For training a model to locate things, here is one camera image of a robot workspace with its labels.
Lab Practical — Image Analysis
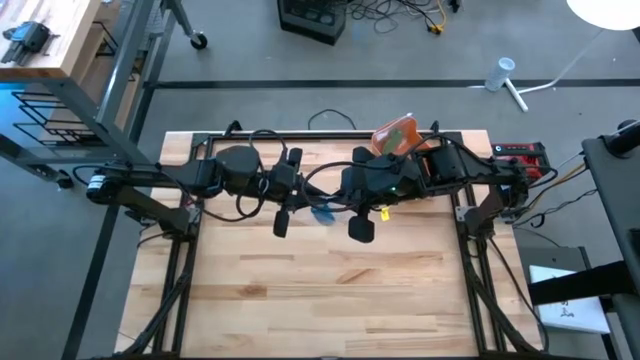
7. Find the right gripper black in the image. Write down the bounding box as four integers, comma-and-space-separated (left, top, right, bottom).
319, 146, 382, 245

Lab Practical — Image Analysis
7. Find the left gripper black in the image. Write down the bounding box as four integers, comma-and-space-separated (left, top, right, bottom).
272, 147, 327, 239

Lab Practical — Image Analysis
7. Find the blue elastic bandage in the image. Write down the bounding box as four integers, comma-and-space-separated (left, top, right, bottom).
310, 205, 337, 227

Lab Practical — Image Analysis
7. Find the green elastic bandage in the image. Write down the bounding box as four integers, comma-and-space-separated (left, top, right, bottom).
382, 128, 407, 156

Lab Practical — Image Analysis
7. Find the orange plastic bin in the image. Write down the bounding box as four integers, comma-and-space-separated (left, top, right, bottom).
371, 115, 437, 157

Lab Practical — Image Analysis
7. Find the black equipment box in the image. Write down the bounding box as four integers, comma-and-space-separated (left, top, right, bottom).
277, 0, 349, 46

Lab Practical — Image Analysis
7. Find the red and black toolbox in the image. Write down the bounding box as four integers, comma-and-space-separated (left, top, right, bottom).
491, 142, 552, 181

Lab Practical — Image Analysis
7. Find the white cylinder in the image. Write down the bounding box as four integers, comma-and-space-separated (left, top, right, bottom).
483, 56, 517, 93

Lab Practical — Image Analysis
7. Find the white lamp stand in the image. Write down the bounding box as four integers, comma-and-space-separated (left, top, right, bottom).
469, 77, 564, 114

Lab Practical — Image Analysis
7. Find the grey box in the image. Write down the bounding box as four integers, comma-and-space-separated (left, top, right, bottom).
517, 244, 589, 281

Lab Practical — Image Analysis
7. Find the wooden workbench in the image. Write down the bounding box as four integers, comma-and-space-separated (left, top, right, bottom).
0, 0, 176, 181

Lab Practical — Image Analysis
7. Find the black table foot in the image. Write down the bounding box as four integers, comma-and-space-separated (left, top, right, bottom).
53, 169, 76, 190

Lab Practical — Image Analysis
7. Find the white paper sheet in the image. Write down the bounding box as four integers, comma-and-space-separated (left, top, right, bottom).
528, 264, 612, 335

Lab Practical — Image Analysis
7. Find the black cart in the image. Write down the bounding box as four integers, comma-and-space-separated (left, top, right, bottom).
529, 119, 640, 360

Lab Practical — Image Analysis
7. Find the wooden side table top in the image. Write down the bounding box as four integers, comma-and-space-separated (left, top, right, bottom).
0, 0, 104, 81

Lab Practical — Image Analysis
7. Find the black device on side table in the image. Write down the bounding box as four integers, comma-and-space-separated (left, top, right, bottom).
1, 20, 60, 66

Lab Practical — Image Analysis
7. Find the white lamp shade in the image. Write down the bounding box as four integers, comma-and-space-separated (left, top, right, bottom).
565, 0, 640, 32

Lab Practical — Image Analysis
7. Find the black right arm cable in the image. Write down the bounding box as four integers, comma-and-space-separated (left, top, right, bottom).
301, 159, 364, 212

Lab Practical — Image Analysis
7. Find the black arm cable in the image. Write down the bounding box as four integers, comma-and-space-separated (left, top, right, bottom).
301, 159, 364, 212
234, 128, 290, 221

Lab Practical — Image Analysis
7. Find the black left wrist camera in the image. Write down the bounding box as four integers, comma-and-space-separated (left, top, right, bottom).
269, 163, 300, 200

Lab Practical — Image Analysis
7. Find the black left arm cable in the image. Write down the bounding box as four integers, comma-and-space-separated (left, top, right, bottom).
234, 128, 290, 221

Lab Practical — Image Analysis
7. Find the thin black cable loop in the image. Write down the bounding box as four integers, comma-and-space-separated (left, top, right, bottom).
306, 108, 357, 131

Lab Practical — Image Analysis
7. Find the black cable bundle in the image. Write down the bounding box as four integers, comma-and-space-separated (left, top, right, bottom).
462, 234, 549, 359
117, 234, 199, 359

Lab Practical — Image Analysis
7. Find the tangle of black floor cables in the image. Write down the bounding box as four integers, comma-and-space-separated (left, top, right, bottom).
347, 0, 446, 36

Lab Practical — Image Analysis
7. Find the black wire rack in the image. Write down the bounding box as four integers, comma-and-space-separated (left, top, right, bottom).
10, 89, 106, 149

